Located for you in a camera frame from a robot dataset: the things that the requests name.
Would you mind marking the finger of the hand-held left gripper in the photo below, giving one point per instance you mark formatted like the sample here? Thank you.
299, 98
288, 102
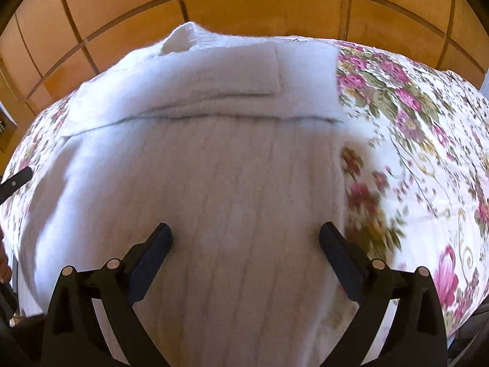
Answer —
17, 181

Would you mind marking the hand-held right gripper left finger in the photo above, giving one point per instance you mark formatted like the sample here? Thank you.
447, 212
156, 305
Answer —
152, 254

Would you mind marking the person's left hand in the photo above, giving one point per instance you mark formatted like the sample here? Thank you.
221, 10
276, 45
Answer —
4, 265

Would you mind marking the wooden wardrobe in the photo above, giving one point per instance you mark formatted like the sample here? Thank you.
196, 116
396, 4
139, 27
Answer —
248, 4

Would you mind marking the white knitted sweater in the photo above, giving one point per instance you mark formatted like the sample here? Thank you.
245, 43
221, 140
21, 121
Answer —
214, 168

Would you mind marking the floral bedspread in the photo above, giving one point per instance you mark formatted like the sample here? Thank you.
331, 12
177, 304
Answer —
412, 153

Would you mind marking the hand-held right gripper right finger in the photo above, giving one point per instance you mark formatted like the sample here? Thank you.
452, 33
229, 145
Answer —
340, 256

